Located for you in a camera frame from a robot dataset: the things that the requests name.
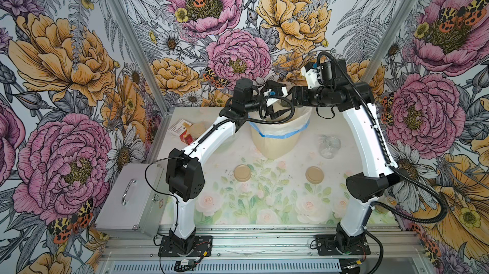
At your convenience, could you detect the beige trash bin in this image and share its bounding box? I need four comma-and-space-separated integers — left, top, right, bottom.
251, 128, 302, 159

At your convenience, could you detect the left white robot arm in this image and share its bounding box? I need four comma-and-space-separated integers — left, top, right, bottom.
160, 79, 295, 256

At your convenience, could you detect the glass tea jar beige lid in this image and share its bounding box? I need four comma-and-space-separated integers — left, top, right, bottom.
189, 122, 208, 142

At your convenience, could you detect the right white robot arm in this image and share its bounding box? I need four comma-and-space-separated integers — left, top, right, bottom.
292, 51, 448, 254

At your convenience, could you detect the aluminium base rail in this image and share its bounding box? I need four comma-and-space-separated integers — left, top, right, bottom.
97, 224, 436, 273

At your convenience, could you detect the aluminium corner post right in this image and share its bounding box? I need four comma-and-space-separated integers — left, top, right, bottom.
360, 0, 418, 84

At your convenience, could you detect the glass jar with tea leaves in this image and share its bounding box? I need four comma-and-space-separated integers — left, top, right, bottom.
319, 135, 341, 159

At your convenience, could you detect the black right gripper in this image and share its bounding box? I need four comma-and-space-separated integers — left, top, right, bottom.
285, 85, 334, 108

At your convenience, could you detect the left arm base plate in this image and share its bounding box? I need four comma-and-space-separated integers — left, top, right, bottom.
158, 235, 213, 257

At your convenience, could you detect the aluminium corner post left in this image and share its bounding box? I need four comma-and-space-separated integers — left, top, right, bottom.
106, 0, 170, 117

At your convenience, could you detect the red white bandage box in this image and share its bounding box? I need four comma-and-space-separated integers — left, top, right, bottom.
168, 119, 194, 145

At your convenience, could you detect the aluminium corner post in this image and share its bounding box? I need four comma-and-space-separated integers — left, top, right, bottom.
360, 0, 418, 84
106, 0, 170, 117

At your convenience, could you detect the silver metal case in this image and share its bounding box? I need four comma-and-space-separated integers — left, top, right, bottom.
95, 161, 174, 239

